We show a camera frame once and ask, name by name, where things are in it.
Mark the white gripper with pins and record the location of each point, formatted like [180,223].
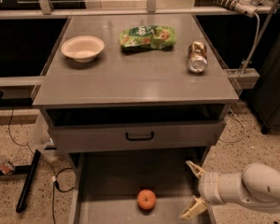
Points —
[207,186]

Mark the orange fruit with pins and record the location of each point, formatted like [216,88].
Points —
[146,199]

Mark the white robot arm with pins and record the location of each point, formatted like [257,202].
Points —
[256,188]

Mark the grey open middle drawer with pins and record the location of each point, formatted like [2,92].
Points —
[108,184]

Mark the grey drawer cabinet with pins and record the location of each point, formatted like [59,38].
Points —
[145,87]

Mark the grey upper drawer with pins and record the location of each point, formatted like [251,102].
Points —
[98,138]

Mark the dark cabinet at right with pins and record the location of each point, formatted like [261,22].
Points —
[265,97]

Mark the silver soda can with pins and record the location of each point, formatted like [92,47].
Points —
[197,57]

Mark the green chip bag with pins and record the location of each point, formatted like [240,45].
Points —
[148,37]

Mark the black bar on floor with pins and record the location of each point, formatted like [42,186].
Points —
[21,205]

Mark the white paper bowl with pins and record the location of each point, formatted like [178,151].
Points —
[82,49]

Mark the white power strip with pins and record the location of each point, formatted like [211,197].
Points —
[244,7]

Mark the crushed plastic bottle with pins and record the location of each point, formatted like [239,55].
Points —
[6,166]

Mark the black drawer handle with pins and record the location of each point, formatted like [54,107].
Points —
[137,137]

